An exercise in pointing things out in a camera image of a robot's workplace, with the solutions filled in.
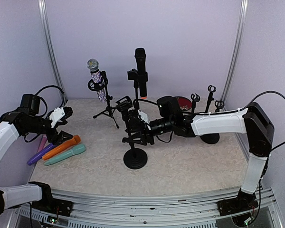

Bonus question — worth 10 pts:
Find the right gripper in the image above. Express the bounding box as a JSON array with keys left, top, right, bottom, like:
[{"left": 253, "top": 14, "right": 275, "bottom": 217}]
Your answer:
[{"left": 125, "top": 116, "right": 174, "bottom": 145}]

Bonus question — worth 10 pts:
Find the pink microphone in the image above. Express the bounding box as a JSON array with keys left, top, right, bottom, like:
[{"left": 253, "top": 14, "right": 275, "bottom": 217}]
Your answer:
[{"left": 38, "top": 137, "right": 47, "bottom": 152}]

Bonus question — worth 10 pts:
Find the teal head microphone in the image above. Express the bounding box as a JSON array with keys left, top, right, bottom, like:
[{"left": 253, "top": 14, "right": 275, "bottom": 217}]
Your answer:
[{"left": 44, "top": 144, "right": 86, "bottom": 166}]

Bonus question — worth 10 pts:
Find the purple microphone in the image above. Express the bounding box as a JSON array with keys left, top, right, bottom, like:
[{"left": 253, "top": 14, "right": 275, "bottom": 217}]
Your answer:
[{"left": 27, "top": 143, "right": 56, "bottom": 166}]

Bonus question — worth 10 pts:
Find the black tall round-base stand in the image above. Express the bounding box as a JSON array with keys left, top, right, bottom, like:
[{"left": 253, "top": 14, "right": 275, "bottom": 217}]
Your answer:
[{"left": 127, "top": 69, "right": 148, "bottom": 111}]

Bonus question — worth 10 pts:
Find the black short stand purple mic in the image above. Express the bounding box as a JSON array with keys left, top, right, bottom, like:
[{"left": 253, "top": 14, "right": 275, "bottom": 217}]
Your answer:
[{"left": 190, "top": 94, "right": 200, "bottom": 113}]

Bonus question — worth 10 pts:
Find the black short stand orange mic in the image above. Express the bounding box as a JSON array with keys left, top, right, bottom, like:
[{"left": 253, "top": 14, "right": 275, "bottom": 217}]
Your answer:
[{"left": 199, "top": 100, "right": 225, "bottom": 144}]

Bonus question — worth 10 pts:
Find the black microphone orange end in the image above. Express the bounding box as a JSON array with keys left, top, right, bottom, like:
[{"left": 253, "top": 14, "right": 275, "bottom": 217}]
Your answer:
[{"left": 134, "top": 47, "right": 148, "bottom": 99}]

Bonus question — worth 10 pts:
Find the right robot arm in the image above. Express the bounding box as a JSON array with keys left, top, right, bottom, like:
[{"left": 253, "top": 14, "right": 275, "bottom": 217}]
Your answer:
[{"left": 123, "top": 96, "right": 274, "bottom": 211}]

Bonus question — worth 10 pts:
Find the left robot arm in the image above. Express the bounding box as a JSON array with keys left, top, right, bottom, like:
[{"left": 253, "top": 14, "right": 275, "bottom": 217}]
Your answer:
[{"left": 0, "top": 94, "right": 73, "bottom": 215}]

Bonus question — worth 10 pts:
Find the black tripod microphone stand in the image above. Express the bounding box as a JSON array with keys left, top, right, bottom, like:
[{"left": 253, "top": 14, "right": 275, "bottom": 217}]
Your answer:
[{"left": 93, "top": 71, "right": 119, "bottom": 129}]

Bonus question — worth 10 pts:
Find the rhinestone silver-head microphone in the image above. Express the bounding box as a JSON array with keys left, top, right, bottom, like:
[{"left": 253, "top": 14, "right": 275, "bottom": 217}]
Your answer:
[{"left": 87, "top": 58, "right": 106, "bottom": 103}]

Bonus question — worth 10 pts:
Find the red floral plate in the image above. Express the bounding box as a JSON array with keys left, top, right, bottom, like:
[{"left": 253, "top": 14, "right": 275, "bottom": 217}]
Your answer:
[{"left": 176, "top": 96, "right": 192, "bottom": 111}]

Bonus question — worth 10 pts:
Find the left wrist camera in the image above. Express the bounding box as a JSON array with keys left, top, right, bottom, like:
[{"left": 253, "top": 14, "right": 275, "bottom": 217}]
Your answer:
[{"left": 48, "top": 107, "right": 65, "bottom": 128}]

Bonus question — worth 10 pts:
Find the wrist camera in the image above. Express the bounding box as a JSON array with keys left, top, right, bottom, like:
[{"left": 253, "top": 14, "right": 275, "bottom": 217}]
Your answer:
[
  {"left": 138, "top": 109, "right": 150, "bottom": 124},
  {"left": 48, "top": 107, "right": 65, "bottom": 128}
]

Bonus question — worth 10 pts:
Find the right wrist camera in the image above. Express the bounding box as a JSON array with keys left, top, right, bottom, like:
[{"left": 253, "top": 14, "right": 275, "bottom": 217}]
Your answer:
[{"left": 138, "top": 109, "right": 150, "bottom": 124}]

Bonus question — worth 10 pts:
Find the left aluminium corner post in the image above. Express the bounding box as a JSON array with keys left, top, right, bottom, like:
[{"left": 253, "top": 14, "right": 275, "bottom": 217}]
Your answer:
[{"left": 38, "top": 0, "right": 65, "bottom": 91}]

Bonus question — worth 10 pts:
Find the aluminium corner post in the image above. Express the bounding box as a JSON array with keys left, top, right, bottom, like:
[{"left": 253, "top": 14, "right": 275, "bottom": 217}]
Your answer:
[
  {"left": 38, "top": 0, "right": 65, "bottom": 91},
  {"left": 220, "top": 0, "right": 249, "bottom": 102}
]

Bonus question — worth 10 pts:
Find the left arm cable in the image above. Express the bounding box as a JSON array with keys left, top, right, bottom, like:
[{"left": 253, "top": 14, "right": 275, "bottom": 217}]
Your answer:
[{"left": 35, "top": 85, "right": 67, "bottom": 112}]

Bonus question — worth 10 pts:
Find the aluminium front rail frame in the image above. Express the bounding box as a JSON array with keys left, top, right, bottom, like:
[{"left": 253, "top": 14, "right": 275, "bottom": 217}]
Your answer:
[{"left": 7, "top": 185, "right": 283, "bottom": 228}]

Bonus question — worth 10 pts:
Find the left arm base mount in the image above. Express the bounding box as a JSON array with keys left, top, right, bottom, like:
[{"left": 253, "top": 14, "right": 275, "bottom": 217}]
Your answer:
[{"left": 32, "top": 189, "right": 73, "bottom": 217}]

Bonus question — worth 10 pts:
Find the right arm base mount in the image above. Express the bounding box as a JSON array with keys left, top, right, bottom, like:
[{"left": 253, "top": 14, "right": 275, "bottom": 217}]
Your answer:
[{"left": 217, "top": 194, "right": 258, "bottom": 216}]

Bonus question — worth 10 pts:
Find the right aluminium corner post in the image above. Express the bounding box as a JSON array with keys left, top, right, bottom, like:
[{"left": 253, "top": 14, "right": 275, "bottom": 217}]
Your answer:
[{"left": 220, "top": 0, "right": 249, "bottom": 102}]

